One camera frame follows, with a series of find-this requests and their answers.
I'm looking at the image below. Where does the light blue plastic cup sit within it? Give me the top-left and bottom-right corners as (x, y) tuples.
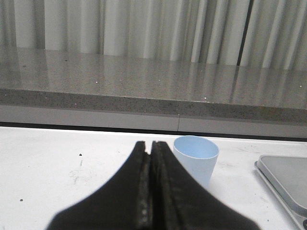
(173, 136), (219, 188)

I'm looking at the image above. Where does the white pleated curtain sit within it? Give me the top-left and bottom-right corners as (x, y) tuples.
(0, 0), (307, 71)

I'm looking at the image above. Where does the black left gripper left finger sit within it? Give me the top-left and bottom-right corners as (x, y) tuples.
(47, 141), (152, 230)

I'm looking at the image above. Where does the grey stone counter ledge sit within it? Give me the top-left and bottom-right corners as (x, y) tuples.
(0, 46), (307, 138)

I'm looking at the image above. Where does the silver digital kitchen scale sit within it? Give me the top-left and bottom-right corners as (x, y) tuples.
(255, 155), (307, 230)

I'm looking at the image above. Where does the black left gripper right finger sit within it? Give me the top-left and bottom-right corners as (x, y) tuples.
(151, 141), (259, 230)

